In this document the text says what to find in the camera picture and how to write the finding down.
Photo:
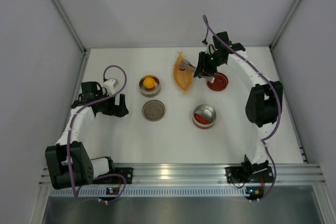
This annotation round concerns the grey slotted cable duct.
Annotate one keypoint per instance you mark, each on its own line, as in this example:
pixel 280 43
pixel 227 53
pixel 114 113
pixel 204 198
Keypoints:
pixel 174 191

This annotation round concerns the orange round food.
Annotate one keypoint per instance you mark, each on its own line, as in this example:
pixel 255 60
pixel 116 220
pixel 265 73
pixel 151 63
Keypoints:
pixel 149 83

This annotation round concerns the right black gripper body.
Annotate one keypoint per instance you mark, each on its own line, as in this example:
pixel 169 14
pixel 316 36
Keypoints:
pixel 203 65

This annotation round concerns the brown steel lunch container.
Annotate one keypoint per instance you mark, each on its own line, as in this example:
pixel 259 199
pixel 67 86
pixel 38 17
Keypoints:
pixel 153 92

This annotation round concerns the woven bamboo boat basket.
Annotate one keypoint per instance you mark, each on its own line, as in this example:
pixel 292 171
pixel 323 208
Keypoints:
pixel 183 78

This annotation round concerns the right aluminium frame post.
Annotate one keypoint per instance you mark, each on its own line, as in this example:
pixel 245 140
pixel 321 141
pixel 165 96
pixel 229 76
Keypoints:
pixel 285 23

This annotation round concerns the steel kitchen tongs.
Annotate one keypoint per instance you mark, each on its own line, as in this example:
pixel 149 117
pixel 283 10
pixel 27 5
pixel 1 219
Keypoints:
pixel 188 66

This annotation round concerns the red round lid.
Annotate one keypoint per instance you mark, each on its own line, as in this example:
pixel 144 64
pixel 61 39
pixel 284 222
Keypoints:
pixel 220 82

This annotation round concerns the red sausage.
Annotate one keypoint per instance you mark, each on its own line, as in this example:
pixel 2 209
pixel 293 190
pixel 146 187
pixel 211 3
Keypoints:
pixel 201 119

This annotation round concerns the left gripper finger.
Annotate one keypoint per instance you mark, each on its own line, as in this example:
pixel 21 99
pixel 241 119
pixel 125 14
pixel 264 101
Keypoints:
pixel 122 109
pixel 108 107

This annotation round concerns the brown round lid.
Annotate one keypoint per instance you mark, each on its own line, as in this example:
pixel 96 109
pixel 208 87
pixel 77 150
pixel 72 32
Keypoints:
pixel 153 110

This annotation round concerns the aluminium frame post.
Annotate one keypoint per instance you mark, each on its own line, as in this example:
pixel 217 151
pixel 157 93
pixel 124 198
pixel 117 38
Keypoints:
pixel 285 23
pixel 61 11

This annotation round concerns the aluminium mounting rail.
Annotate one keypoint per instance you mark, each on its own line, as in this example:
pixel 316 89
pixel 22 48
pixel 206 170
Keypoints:
pixel 216 174

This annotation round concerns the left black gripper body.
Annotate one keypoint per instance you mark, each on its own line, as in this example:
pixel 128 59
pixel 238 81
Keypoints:
pixel 114 107

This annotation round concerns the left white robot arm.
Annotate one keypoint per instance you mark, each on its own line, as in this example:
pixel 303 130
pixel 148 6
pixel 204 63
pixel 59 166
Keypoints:
pixel 68 162

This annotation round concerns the left aluminium frame post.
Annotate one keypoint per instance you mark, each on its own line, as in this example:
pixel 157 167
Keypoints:
pixel 61 11

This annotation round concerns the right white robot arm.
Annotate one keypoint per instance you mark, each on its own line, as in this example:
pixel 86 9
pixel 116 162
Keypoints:
pixel 264 104

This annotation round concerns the red steel lunch container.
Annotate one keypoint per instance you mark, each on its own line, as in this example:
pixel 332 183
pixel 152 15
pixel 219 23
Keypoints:
pixel 207 112

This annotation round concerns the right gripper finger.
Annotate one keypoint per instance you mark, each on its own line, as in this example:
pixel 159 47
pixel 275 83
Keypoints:
pixel 202 60
pixel 207 73

